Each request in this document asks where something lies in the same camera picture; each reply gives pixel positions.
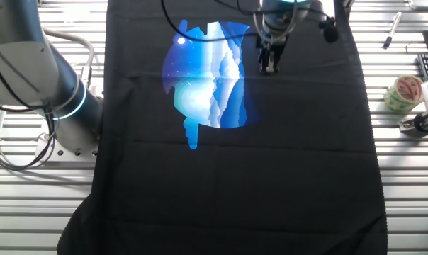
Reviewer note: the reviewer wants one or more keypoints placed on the black foam microphone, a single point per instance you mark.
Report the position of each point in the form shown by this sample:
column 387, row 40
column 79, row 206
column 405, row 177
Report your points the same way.
column 330, row 33

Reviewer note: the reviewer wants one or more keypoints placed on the grey flat device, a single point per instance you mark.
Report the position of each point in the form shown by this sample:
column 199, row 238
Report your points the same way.
column 424, row 3

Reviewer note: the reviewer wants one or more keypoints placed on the clear tape roll red print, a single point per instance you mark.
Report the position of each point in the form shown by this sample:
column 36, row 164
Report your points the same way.
column 400, row 97

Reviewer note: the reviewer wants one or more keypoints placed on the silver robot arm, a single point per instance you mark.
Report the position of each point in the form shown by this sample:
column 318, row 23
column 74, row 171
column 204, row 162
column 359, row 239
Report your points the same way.
column 15, row 63

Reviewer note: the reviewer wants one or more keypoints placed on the black cloth with blue print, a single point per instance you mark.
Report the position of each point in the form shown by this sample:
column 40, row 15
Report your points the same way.
column 235, row 184

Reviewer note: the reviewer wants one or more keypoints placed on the silver marker pen black cap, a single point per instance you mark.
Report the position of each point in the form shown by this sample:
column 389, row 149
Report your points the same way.
column 391, row 30

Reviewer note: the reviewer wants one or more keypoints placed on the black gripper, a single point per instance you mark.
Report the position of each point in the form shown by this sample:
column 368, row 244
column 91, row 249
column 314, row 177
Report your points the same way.
column 272, row 47

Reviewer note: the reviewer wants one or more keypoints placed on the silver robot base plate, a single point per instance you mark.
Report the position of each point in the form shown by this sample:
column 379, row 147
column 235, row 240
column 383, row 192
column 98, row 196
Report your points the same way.
column 65, row 154

